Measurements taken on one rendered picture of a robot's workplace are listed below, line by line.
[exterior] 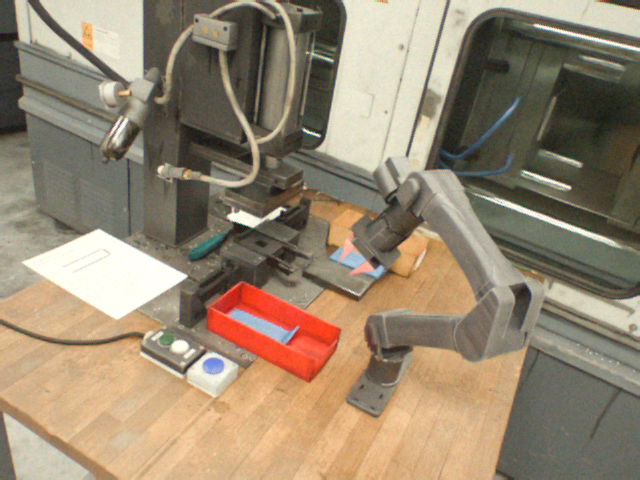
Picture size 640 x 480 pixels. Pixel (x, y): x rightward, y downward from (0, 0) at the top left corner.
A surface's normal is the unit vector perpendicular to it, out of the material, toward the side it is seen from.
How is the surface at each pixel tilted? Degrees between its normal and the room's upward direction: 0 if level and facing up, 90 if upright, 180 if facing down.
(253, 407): 0
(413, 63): 90
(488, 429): 0
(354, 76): 90
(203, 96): 90
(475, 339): 90
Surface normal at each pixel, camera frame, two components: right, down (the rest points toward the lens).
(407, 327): -0.84, 0.04
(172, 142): -0.46, 0.39
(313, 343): 0.17, -0.85
